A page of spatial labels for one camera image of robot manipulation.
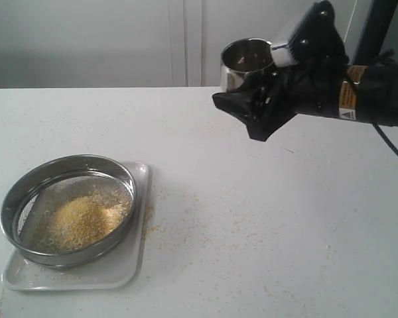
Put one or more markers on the stainless steel cup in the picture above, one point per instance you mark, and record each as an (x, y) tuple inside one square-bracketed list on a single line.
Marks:
[(245, 63)]

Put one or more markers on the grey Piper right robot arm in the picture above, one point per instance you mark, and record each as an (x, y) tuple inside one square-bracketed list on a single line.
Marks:
[(366, 94)]

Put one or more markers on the round stainless steel sieve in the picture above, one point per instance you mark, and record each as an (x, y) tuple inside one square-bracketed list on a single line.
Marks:
[(36, 192)]

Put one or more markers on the white rectangular plastic tray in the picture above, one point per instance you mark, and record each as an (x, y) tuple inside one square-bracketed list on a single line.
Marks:
[(113, 270)]

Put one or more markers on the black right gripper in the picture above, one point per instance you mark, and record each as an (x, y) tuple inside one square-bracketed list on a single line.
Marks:
[(277, 100)]

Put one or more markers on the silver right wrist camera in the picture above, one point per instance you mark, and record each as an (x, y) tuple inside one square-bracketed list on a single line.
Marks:
[(304, 36)]

